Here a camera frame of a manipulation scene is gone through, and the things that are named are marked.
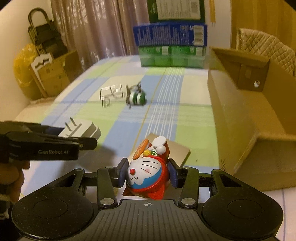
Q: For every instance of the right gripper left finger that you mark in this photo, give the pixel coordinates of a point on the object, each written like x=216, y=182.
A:
x=109, y=178

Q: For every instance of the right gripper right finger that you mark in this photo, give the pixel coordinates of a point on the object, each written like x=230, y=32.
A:
x=186, y=178

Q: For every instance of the Doraemon toy figure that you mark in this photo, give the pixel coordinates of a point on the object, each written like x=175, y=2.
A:
x=147, y=175

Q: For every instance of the white power adapter plug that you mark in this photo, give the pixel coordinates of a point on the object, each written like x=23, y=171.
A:
x=80, y=128

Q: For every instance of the striped hair claw clip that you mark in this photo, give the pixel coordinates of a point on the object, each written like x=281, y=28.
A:
x=130, y=92

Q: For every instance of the metal wire puzzle frame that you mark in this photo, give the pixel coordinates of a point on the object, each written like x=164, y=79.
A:
x=109, y=93

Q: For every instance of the left hand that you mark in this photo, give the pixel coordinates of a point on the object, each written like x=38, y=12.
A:
x=12, y=175

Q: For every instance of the yellow plastic bag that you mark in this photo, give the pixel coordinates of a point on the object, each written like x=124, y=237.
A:
x=21, y=69

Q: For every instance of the brown cardboard boxes on floor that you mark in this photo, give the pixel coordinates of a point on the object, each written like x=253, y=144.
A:
x=52, y=76

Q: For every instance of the plaid tablecloth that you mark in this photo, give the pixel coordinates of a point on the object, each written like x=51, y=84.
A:
x=60, y=198

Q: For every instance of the open cardboard box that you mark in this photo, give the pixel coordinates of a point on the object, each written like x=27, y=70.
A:
x=253, y=101

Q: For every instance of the black folding cart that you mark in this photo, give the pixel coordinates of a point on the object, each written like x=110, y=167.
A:
x=46, y=37

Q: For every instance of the green box pack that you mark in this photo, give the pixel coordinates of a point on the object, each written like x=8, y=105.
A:
x=172, y=56

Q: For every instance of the beige curtain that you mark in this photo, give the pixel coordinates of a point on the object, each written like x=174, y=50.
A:
x=99, y=29

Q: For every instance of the blue box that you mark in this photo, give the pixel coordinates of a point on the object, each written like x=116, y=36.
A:
x=170, y=33

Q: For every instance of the quilted beige chair cover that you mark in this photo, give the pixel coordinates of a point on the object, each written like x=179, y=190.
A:
x=266, y=45

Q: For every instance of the dark green box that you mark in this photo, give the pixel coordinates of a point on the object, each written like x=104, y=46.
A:
x=176, y=10

